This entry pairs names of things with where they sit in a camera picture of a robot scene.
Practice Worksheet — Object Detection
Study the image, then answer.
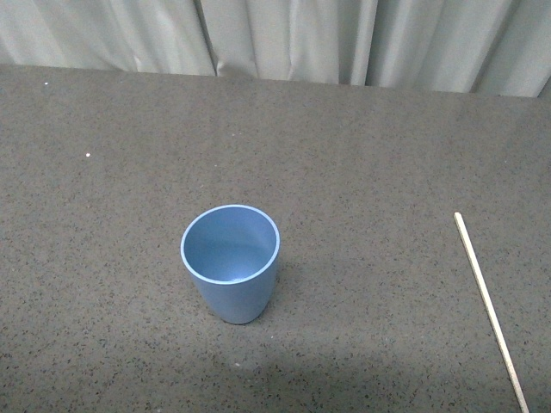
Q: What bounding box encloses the pale grey curtain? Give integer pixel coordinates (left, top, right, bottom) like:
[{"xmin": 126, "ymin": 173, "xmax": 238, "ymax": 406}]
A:
[{"xmin": 1, "ymin": 0, "xmax": 550, "ymax": 99}]

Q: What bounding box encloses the light wooden chopstick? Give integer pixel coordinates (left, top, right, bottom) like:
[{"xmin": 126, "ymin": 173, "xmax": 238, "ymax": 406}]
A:
[{"xmin": 454, "ymin": 212, "xmax": 529, "ymax": 413}]

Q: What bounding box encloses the blue plastic cup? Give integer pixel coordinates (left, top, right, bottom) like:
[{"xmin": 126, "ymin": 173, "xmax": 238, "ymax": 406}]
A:
[{"xmin": 180, "ymin": 205, "xmax": 281, "ymax": 324}]

